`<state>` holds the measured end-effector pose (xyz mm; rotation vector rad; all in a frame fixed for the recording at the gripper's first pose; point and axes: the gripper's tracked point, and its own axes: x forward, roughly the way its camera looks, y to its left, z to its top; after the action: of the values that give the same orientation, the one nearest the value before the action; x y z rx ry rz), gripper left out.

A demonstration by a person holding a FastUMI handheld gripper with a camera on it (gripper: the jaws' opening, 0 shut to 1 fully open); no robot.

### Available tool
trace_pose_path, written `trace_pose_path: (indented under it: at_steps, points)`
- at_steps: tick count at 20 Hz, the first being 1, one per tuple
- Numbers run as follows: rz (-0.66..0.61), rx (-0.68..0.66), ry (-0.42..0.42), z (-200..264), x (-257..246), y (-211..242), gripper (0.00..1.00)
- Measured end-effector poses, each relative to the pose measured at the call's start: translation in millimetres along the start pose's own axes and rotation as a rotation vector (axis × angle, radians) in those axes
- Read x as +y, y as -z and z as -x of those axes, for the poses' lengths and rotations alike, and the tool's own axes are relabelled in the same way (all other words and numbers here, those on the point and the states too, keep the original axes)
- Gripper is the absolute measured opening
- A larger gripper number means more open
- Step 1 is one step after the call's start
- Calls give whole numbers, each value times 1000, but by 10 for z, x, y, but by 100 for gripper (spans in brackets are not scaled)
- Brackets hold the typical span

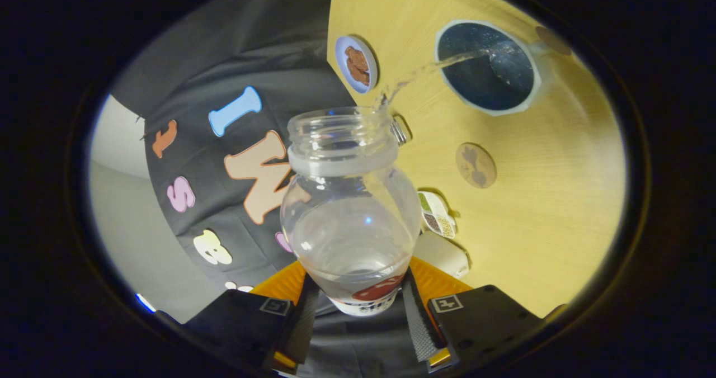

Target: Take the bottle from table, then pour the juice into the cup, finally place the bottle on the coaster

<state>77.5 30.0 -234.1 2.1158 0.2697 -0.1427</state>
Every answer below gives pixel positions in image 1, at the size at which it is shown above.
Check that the pale blue plate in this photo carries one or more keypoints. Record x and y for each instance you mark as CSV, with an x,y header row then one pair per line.
x,y
341,59

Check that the clear plastic juice bottle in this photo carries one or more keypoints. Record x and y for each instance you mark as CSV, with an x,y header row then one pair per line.
x,y
349,238

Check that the brown meat piece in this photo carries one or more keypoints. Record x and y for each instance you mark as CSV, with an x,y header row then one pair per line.
x,y
356,57
359,77

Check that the white divided grain tray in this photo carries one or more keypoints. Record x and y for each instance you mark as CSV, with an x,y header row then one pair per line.
x,y
436,216

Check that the round cork coaster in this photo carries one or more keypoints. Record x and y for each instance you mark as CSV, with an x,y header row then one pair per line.
x,y
476,165

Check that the wooden table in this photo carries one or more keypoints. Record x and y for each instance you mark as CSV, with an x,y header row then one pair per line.
x,y
548,199

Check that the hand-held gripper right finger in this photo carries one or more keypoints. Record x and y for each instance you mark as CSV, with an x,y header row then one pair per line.
x,y
419,327

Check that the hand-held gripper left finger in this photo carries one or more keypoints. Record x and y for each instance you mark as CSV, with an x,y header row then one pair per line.
x,y
302,327

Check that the white toaster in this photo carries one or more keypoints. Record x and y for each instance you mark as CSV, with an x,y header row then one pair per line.
x,y
444,255

